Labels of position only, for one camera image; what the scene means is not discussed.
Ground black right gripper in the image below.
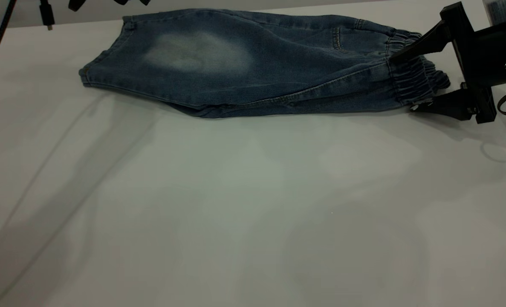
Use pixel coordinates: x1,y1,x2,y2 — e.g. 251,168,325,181
388,2,506,125

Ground blue denim shorts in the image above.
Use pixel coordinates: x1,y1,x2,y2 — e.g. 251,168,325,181
79,9,451,119

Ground dangling black plug cable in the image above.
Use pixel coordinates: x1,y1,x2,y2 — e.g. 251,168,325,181
39,0,56,31

